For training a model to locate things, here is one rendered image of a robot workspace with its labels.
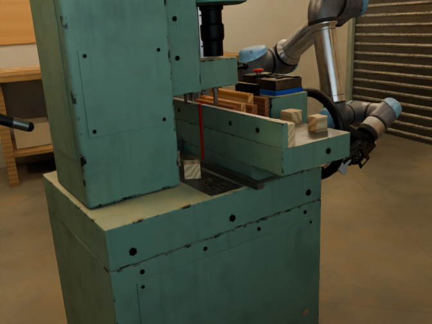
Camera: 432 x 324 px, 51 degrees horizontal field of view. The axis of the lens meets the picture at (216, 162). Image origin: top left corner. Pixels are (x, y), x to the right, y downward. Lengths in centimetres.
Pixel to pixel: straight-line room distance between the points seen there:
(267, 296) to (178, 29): 67
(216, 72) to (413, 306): 137
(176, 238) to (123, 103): 29
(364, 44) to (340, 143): 391
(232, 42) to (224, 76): 378
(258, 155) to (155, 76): 28
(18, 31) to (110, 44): 342
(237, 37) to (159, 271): 416
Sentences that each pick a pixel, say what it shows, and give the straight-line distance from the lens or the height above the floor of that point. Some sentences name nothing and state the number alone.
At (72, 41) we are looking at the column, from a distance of 91.
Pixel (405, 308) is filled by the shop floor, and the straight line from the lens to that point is 211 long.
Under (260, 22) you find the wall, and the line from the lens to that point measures 511.
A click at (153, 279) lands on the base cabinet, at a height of 66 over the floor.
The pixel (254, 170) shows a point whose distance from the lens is 105.
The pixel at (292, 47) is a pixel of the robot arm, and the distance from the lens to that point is 189.
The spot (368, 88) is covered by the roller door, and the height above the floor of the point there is 42.
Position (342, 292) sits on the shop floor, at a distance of 215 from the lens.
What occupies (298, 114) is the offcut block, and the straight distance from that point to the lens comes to 117.
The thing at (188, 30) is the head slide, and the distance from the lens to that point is 106.
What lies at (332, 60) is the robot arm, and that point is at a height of 102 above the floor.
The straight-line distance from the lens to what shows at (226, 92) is 126.
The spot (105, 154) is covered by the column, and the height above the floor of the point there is 91.
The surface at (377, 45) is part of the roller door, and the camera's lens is 485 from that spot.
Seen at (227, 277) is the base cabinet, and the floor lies 60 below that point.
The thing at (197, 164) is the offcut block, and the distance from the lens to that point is 109.
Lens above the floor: 116
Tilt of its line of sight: 17 degrees down
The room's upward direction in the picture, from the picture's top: 3 degrees counter-clockwise
